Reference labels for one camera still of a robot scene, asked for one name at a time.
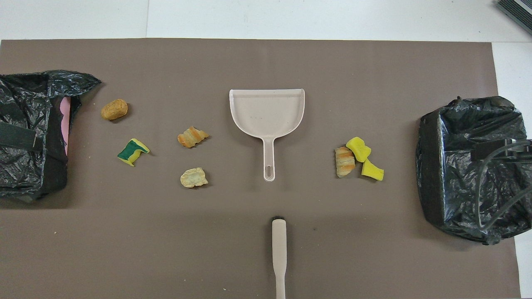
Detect black plastic trash bag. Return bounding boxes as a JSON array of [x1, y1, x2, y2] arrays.
[[0, 70, 102, 203]]

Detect brown oval toy bread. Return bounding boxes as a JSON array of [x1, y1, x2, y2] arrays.
[[101, 99, 128, 121]]

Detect beige hand brush black bristles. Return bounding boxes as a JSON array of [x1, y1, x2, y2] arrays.
[[271, 216, 288, 299]]

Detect orange striped toy croissant piece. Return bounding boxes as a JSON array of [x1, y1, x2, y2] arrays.
[[177, 126, 209, 148]]

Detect notched yellow sponge piece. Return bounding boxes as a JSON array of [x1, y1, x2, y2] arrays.
[[361, 159, 385, 181]]

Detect green yellow sponge piece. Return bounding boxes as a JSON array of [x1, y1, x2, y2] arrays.
[[117, 138, 150, 167]]

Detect left black bag bin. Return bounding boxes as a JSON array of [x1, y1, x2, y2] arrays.
[[416, 96, 532, 245]]

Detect chunky yellow sponge piece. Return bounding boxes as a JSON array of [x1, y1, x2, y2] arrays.
[[346, 137, 372, 163]]

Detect dark grey ribbed device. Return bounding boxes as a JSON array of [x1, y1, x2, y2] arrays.
[[497, 0, 532, 34]]

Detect beige plastic dustpan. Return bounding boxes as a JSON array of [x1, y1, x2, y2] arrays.
[[229, 88, 305, 182]]

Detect pale yellow sponge scrap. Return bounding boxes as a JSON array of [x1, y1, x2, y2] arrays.
[[180, 167, 209, 189]]

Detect brown paper table mat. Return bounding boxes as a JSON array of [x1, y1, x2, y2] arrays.
[[0, 39, 521, 299]]

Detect pink plastic bin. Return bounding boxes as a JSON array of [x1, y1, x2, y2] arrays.
[[59, 96, 71, 156]]

